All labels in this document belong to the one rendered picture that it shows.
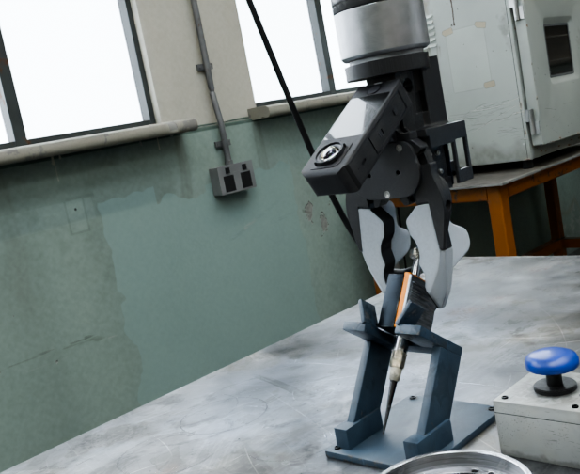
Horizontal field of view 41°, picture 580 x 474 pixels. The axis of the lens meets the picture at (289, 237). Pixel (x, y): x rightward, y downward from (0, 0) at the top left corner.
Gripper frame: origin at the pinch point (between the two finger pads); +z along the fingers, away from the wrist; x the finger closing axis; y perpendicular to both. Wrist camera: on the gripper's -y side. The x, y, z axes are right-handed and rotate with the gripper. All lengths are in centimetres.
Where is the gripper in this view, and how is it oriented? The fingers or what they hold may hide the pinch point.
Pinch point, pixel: (410, 294)
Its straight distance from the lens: 67.6
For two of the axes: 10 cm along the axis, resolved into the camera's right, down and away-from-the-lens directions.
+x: -7.1, 0.3, 7.0
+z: 1.9, 9.7, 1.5
